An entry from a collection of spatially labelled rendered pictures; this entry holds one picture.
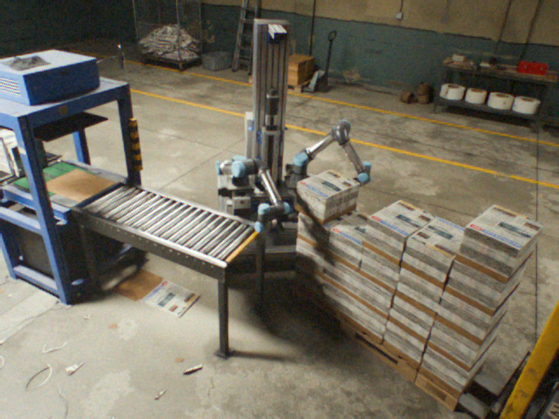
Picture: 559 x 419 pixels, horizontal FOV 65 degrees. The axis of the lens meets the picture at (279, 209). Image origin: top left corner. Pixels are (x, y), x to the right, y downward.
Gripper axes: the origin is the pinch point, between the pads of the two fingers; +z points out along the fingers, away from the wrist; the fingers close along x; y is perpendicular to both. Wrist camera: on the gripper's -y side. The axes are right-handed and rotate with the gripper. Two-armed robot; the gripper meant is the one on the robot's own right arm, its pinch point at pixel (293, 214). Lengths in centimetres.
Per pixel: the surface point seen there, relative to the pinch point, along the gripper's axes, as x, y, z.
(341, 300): -47, -57, 10
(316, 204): -13.7, 11.4, 7.8
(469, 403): -148, -77, 19
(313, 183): -2.3, 21.0, 15.0
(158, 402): -15, -85, -127
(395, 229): -75, 21, 12
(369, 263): -62, -12, 10
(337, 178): -7.4, 20.8, 36.0
